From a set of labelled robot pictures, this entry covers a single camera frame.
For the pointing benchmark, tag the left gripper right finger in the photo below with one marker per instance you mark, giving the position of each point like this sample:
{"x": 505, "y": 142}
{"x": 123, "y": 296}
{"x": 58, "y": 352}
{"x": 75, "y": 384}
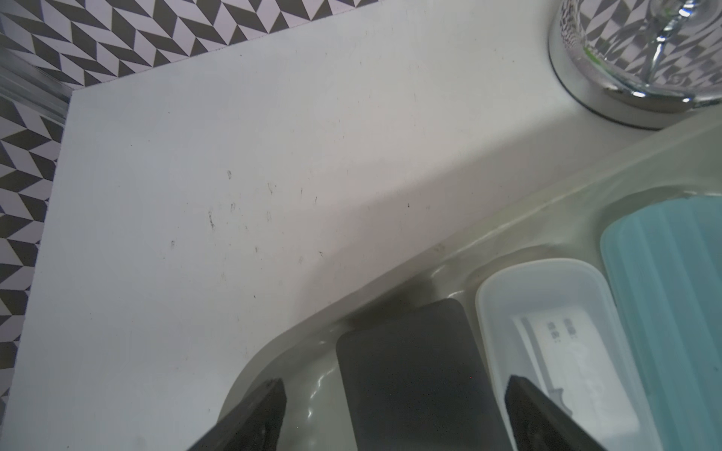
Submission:
{"x": 539, "y": 424}

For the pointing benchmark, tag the light blue ribbed pencil case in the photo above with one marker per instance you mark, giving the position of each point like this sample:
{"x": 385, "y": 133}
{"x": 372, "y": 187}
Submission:
{"x": 663, "y": 264}

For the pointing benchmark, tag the translucent white pencil case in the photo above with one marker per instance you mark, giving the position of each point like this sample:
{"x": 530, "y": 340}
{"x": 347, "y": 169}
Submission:
{"x": 554, "y": 322}

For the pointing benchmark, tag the chrome cup tree stand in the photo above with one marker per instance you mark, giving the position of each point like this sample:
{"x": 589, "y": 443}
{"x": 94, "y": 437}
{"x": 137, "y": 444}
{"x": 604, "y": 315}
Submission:
{"x": 645, "y": 64}

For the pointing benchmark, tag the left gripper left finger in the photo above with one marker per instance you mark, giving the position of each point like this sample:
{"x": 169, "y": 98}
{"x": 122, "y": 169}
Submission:
{"x": 254, "y": 424}

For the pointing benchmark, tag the dark green pencil case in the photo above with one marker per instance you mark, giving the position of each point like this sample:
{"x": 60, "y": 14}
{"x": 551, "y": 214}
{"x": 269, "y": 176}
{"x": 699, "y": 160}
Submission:
{"x": 417, "y": 382}

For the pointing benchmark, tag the grey storage box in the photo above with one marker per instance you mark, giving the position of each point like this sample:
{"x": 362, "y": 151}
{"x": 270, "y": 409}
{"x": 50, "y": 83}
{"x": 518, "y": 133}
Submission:
{"x": 559, "y": 221}

